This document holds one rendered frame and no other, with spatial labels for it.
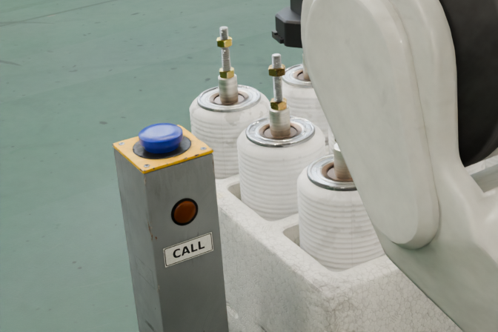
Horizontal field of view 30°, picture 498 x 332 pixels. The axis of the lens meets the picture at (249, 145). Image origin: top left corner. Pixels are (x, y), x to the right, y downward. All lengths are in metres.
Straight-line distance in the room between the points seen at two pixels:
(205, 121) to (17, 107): 0.82
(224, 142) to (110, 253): 0.31
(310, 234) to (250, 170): 0.12
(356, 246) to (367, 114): 0.44
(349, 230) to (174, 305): 0.18
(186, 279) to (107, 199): 0.58
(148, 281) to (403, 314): 0.25
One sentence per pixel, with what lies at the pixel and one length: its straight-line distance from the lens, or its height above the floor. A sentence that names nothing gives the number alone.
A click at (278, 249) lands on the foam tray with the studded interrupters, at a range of 0.93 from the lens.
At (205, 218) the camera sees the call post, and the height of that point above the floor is 0.25.
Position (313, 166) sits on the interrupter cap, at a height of 0.25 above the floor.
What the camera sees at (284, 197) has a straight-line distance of 0.99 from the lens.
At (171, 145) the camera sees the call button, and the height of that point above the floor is 0.32.
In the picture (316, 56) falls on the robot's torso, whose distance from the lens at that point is 0.49.
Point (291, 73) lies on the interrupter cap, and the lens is 1.16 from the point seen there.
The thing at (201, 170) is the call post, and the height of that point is 0.30.
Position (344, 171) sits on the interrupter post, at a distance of 0.91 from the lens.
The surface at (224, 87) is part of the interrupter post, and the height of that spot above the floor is 0.27.
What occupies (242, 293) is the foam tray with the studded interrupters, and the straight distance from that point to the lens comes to 1.03.
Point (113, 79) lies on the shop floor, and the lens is 1.91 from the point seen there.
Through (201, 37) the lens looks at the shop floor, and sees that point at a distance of 2.11.
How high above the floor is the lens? 0.67
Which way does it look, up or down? 25 degrees down
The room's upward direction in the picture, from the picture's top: 4 degrees counter-clockwise
